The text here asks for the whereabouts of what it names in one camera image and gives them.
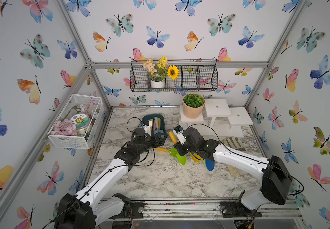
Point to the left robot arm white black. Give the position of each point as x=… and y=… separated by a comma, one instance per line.
x=86, y=209

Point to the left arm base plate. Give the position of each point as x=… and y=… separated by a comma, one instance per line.
x=131, y=210

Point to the aluminium front rail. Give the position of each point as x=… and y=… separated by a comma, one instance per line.
x=193, y=209

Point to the round green tin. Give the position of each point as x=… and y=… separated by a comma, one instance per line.
x=81, y=120

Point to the yellow square scoop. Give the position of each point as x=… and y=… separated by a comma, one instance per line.
x=196, y=157

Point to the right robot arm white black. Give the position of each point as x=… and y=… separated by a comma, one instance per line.
x=274, y=179

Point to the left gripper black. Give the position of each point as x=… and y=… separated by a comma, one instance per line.
x=153, y=139

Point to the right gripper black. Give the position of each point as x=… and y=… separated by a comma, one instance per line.
x=178, y=148

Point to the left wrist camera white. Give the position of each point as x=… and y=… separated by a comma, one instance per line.
x=146, y=126

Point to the white pot with flowers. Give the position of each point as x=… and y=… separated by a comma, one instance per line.
x=160, y=71

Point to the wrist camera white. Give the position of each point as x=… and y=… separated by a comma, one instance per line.
x=178, y=132
x=146, y=126

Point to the yellow shovel orange handle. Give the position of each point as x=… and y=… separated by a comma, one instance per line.
x=159, y=124

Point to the white tiered stand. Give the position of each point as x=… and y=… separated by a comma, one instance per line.
x=217, y=118

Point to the white wire basket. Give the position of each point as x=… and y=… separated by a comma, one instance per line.
x=89, y=105

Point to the purple shovel pink handle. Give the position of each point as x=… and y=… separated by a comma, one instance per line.
x=153, y=125

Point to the dark teal storage box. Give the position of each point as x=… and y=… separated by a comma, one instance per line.
x=159, y=138

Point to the blue shovel wooden handle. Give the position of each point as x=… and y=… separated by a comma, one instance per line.
x=210, y=164

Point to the terracotta pot green plant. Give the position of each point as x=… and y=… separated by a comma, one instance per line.
x=193, y=105

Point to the green shovel yellow handle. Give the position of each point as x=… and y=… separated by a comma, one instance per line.
x=151, y=125

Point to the light blue shovel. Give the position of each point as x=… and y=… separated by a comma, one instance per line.
x=157, y=131

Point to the black wire wall basket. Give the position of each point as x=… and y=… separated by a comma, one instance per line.
x=190, y=76

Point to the pink artificial flowers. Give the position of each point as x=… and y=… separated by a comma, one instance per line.
x=66, y=127

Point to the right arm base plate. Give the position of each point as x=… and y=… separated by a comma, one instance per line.
x=234, y=209

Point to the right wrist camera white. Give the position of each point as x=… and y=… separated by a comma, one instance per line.
x=178, y=132

